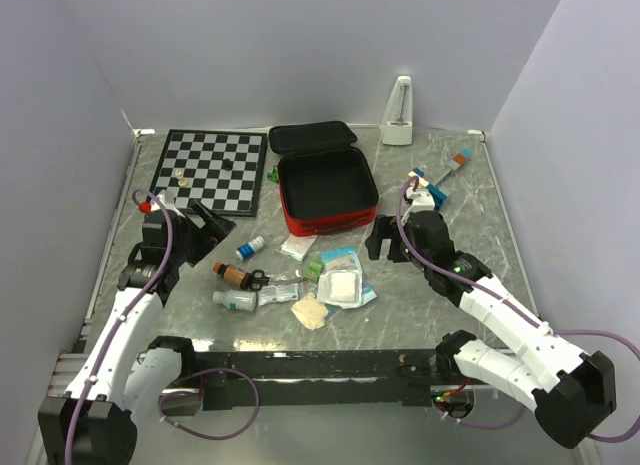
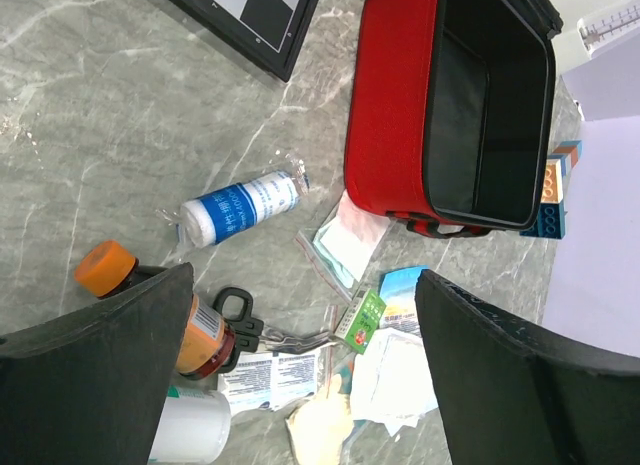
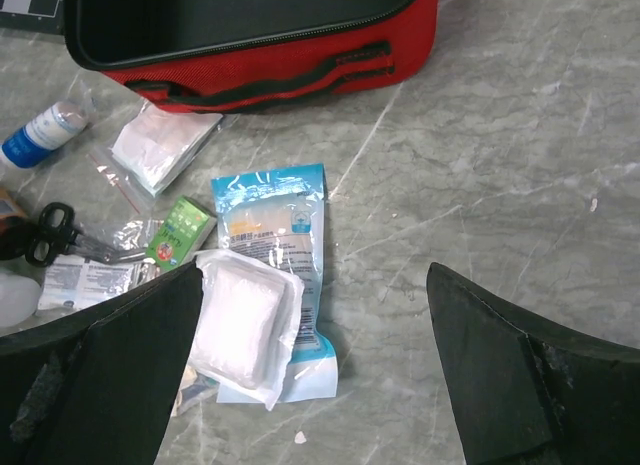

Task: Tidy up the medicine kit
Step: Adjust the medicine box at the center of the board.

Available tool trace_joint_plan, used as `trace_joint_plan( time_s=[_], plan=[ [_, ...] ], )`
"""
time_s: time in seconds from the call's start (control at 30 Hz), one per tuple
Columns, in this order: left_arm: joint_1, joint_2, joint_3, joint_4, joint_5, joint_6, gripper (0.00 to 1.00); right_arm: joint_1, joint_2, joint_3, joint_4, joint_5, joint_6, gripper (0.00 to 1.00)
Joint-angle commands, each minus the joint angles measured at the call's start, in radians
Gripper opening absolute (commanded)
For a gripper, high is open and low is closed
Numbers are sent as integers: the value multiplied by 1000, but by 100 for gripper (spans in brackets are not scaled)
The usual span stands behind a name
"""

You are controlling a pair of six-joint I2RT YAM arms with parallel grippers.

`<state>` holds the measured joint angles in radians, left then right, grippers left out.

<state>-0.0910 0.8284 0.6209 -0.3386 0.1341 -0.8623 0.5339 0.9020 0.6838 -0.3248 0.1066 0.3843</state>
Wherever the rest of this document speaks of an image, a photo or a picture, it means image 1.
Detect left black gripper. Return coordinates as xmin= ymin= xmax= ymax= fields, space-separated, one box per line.
xmin=169 ymin=200 xmax=234 ymax=266

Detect blue white small bottle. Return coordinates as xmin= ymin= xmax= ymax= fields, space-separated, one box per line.
xmin=235 ymin=235 xmax=267 ymax=261

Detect amber medicine bottle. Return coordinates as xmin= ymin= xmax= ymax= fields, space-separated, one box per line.
xmin=213 ymin=262 xmax=251 ymax=290

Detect clear green-label bottle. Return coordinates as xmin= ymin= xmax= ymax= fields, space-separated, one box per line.
xmin=212 ymin=290 xmax=257 ymax=312

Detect red black medicine case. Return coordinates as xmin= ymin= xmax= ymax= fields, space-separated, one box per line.
xmin=268 ymin=121 xmax=379 ymax=237

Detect small green box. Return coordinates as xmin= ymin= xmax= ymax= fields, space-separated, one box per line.
xmin=304 ymin=259 xmax=324 ymax=283

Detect white gauze packet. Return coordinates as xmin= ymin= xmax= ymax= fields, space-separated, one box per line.
xmin=317 ymin=270 xmax=362 ymax=309

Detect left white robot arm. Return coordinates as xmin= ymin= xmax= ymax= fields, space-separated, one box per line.
xmin=38 ymin=194 xmax=235 ymax=464

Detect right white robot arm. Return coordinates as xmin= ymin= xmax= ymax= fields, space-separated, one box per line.
xmin=365 ymin=211 xmax=616 ymax=449

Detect blue toy block stack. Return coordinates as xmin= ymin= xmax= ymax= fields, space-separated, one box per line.
xmin=407 ymin=168 xmax=449 ymax=212

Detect blue white bandage packet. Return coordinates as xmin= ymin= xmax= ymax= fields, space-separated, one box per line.
xmin=320 ymin=247 xmax=377 ymax=309

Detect black white chessboard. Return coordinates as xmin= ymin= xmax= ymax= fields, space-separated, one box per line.
xmin=150 ymin=129 xmax=268 ymax=217

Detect clear bag with pads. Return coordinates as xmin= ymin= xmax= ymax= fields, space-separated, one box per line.
xmin=279 ymin=234 xmax=317 ymax=262

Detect white metronome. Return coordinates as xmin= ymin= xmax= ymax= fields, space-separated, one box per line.
xmin=380 ymin=75 xmax=413 ymax=146

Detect grey orange blue toy stick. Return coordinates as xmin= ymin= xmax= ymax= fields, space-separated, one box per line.
xmin=434 ymin=149 xmax=471 ymax=186

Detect small green toy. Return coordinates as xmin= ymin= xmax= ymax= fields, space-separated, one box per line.
xmin=267 ymin=167 xmax=279 ymax=184

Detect white blue wipe sachet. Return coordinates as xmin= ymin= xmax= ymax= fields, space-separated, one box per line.
xmin=258 ymin=283 xmax=299 ymax=306

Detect beige bandage patch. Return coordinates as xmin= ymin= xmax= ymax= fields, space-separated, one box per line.
xmin=291 ymin=292 xmax=329 ymax=330

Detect black base bar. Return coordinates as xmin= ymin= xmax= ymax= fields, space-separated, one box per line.
xmin=163 ymin=349 xmax=465 ymax=411

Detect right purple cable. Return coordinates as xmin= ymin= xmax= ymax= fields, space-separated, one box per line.
xmin=395 ymin=177 xmax=640 ymax=444

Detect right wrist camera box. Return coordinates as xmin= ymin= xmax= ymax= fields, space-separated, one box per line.
xmin=403 ymin=188 xmax=435 ymax=221

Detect black handled scissors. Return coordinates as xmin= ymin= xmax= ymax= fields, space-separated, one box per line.
xmin=247 ymin=269 xmax=304 ymax=292

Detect aluminium frame rail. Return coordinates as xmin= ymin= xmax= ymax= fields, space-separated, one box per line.
xmin=47 ymin=352 xmax=89 ymax=397

